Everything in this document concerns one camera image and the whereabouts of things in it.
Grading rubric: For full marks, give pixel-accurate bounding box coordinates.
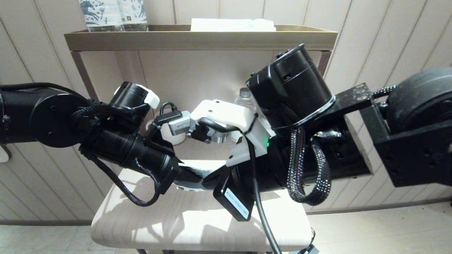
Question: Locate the black right camera cable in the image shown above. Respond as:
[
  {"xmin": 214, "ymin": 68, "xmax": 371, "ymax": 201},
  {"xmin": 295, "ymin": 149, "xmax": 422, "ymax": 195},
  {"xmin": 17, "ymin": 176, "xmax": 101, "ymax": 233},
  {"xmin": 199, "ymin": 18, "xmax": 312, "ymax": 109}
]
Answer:
[{"xmin": 198, "ymin": 116, "xmax": 283, "ymax": 254}]

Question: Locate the white ribbed ceramic mug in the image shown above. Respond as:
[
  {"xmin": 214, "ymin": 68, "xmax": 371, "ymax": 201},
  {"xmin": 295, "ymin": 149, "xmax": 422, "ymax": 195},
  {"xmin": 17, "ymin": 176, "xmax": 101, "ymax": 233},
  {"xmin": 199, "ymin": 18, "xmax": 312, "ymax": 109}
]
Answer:
[{"xmin": 147, "ymin": 119, "xmax": 187, "ymax": 146}]

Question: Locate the beige wooden shelf cabinet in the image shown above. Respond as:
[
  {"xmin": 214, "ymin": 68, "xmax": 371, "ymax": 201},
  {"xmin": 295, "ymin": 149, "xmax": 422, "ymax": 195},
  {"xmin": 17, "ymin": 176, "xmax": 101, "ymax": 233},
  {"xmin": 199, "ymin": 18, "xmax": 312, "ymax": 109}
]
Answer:
[{"xmin": 70, "ymin": 50, "xmax": 332, "ymax": 254}]

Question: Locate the white blue tissue pack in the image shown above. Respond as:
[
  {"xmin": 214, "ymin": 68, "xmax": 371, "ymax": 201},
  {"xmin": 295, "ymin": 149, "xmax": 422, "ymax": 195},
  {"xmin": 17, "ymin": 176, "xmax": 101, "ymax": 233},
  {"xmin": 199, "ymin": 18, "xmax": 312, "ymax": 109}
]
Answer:
[{"xmin": 191, "ymin": 18, "xmax": 276, "ymax": 32}]

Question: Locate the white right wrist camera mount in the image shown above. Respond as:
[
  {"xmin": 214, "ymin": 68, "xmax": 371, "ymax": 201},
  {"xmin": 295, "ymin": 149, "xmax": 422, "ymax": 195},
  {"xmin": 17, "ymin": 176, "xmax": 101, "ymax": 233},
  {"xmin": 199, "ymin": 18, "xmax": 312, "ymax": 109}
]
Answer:
[{"xmin": 189, "ymin": 100, "xmax": 274, "ymax": 167}]

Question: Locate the black left camera cable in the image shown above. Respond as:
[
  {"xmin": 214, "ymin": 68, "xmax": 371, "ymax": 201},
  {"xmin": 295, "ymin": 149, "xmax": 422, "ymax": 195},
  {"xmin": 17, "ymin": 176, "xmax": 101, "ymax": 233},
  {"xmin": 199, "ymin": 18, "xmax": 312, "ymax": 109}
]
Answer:
[{"xmin": 154, "ymin": 102, "xmax": 178, "ymax": 125}]

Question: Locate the clear water bottle black cap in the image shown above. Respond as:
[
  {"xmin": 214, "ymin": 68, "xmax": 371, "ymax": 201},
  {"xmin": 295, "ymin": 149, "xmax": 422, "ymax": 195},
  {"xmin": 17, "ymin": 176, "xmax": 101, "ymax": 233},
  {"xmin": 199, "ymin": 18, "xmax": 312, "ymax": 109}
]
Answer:
[{"xmin": 233, "ymin": 88, "xmax": 255, "ymax": 106}]

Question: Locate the black blue plastic part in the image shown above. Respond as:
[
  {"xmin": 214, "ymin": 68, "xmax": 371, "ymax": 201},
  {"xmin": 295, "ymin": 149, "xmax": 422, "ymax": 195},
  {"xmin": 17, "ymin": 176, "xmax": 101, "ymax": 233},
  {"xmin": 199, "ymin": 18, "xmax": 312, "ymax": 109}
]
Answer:
[{"xmin": 290, "ymin": 243, "xmax": 320, "ymax": 254}]

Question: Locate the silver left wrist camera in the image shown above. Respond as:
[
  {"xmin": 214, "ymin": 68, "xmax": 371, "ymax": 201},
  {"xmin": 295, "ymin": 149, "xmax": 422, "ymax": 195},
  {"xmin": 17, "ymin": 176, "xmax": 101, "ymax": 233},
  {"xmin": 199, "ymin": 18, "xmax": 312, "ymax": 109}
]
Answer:
[{"xmin": 169, "ymin": 110, "xmax": 192, "ymax": 136}]

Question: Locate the black camera cable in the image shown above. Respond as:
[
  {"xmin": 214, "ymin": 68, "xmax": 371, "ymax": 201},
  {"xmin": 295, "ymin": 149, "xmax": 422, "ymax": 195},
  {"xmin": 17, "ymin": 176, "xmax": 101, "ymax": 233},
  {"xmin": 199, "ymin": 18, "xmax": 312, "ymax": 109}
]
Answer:
[
  {"xmin": 154, "ymin": 102, "xmax": 178, "ymax": 125},
  {"xmin": 198, "ymin": 116, "xmax": 283, "ymax": 254}
]

